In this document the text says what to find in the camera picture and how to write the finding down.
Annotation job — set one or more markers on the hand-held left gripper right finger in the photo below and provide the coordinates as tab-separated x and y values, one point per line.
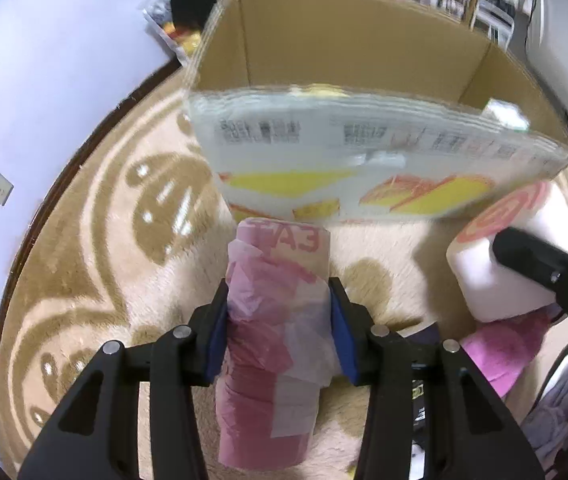
344	345

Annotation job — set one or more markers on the cardboard box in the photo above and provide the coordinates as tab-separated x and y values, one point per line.
353	70

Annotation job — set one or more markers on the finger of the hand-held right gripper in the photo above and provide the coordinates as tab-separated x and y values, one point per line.
528	255

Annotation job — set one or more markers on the clear bag of small things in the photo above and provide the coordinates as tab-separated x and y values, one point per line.
171	27

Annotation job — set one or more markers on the pink cloth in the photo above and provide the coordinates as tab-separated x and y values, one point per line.
501	355

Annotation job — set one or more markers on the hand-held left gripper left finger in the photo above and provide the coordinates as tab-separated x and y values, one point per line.
216	342

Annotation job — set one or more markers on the white wall socket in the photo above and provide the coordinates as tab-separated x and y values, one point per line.
0	189

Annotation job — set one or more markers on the white cushion with red swirl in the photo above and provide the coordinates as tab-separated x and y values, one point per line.
508	290

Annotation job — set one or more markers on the beige patterned rug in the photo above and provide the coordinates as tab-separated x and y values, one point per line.
129	270

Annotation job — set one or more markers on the lavender cloth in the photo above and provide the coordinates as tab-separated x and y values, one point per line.
556	410

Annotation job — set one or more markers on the pink roll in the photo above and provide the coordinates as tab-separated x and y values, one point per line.
274	320

